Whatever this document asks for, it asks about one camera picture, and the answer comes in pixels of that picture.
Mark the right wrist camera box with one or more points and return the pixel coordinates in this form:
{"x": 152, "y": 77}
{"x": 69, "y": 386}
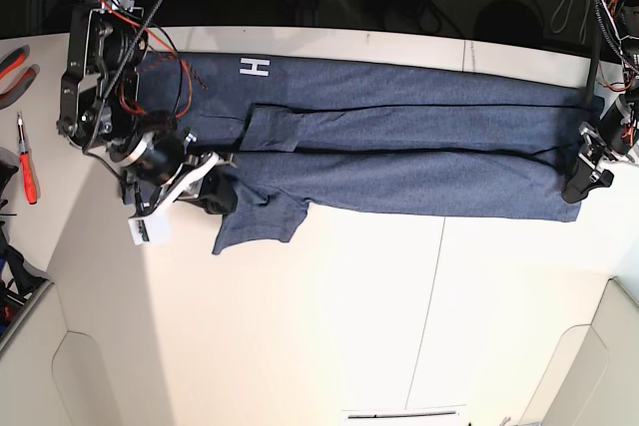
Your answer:
{"x": 153, "y": 228}

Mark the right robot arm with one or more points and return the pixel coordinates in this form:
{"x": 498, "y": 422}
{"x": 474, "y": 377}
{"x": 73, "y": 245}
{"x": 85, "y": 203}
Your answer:
{"x": 99, "y": 108}

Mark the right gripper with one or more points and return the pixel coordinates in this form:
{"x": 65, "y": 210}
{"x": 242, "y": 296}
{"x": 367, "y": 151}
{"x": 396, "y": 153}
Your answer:
{"x": 163, "y": 169}

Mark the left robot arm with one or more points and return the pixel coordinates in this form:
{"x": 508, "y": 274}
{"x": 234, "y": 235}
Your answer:
{"x": 617, "y": 26}

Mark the red-handled pliers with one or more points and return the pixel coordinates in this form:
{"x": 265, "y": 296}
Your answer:
{"x": 14, "y": 62}

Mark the blue-grey t-shirt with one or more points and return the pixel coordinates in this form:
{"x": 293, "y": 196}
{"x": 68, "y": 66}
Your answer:
{"x": 373, "y": 138}

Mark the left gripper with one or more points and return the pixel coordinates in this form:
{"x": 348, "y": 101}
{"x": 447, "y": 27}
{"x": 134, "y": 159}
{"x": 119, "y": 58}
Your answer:
{"x": 612, "y": 140}

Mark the orange-handled screwdriver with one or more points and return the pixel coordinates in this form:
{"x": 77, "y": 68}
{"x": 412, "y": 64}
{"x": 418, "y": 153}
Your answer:
{"x": 29, "y": 183}

